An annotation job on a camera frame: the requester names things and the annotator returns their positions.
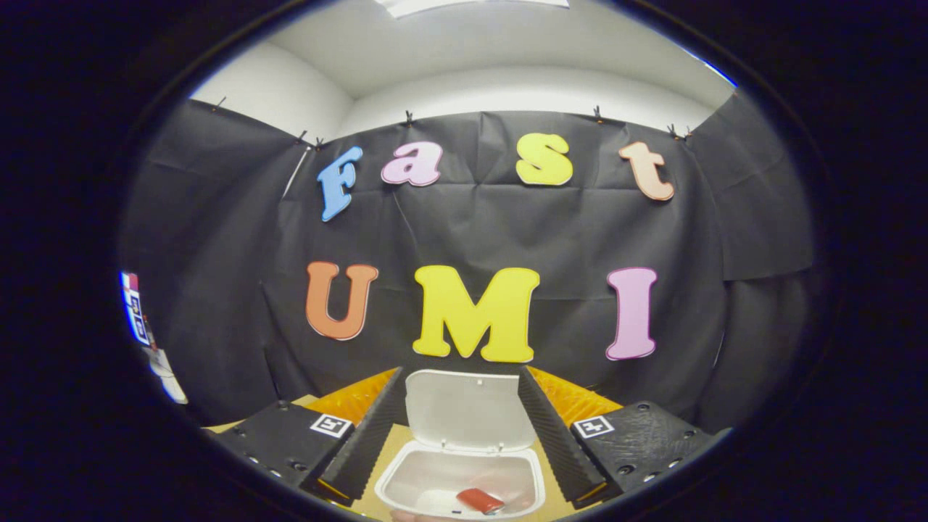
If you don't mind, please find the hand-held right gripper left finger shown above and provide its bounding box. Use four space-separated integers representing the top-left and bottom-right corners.
214 366 408 507

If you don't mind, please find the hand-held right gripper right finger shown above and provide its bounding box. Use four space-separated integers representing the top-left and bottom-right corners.
517 365 729 508

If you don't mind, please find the red pop can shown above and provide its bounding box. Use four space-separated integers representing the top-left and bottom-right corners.
455 487 506 515

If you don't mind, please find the white desktop garbage bin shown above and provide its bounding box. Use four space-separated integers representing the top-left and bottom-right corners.
374 368 547 521

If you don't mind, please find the wooden desktop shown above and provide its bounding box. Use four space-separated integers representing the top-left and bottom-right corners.
203 395 581 522

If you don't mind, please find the computer monitor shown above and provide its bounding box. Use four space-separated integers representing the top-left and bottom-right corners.
120 272 153 347

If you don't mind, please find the ceiling light panel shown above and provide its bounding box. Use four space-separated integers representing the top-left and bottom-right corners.
377 0 572 19

